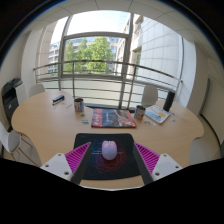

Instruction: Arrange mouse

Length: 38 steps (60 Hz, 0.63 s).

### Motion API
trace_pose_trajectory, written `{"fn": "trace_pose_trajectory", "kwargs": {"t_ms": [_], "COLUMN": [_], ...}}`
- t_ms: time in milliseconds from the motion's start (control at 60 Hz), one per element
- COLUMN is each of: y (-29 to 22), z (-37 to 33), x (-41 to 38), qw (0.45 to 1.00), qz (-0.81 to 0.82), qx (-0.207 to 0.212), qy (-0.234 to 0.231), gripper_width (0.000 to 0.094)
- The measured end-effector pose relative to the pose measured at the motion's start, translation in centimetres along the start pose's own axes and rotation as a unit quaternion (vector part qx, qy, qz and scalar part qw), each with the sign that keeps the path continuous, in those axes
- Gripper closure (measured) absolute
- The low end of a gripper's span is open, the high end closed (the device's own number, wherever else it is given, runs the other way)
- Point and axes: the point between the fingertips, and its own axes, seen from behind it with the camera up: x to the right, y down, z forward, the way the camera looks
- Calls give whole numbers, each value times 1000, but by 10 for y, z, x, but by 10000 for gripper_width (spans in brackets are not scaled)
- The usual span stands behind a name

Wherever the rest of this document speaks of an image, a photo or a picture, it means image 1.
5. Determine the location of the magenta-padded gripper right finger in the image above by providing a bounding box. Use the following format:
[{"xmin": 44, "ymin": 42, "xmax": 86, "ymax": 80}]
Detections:
[{"xmin": 132, "ymin": 142, "xmax": 184, "ymax": 186}]

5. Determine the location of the red and blue magazine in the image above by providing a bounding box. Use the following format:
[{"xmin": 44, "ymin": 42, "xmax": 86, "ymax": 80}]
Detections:
[{"xmin": 90, "ymin": 108, "xmax": 138, "ymax": 129}]

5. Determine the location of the white chair with wooden legs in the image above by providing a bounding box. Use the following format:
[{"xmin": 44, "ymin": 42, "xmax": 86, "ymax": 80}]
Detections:
[{"xmin": 0, "ymin": 121, "xmax": 41, "ymax": 167}]

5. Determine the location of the black cylinder speaker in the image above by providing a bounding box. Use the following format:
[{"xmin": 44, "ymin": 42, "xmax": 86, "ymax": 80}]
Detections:
[{"xmin": 162, "ymin": 90, "xmax": 176, "ymax": 112}]

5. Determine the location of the pink and lilac computer mouse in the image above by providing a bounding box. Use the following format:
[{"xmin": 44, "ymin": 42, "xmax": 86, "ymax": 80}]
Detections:
[{"xmin": 101, "ymin": 140, "xmax": 118, "ymax": 161}]

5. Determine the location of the small dark blue box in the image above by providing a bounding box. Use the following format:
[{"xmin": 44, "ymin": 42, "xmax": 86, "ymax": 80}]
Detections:
[{"xmin": 51, "ymin": 94, "xmax": 66, "ymax": 106}]

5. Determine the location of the metal balcony railing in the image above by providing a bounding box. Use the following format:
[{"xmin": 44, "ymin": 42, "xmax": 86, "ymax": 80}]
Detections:
[{"xmin": 32, "ymin": 59, "xmax": 184, "ymax": 109}]

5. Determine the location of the black mouse pad, red-blue print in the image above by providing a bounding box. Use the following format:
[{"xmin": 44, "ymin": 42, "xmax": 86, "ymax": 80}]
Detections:
[{"xmin": 73, "ymin": 132, "xmax": 143, "ymax": 181}]

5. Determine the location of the white and blue booklet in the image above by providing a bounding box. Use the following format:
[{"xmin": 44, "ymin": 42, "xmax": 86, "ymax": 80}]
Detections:
[{"xmin": 144, "ymin": 104, "xmax": 171, "ymax": 125}]

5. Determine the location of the black and white printer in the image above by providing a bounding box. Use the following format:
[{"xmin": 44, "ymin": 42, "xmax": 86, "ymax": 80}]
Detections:
[{"xmin": 1, "ymin": 77, "xmax": 27, "ymax": 129}]

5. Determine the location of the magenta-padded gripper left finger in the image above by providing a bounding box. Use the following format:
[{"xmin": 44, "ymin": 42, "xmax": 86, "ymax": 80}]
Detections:
[{"xmin": 39, "ymin": 141, "xmax": 92, "ymax": 185}]

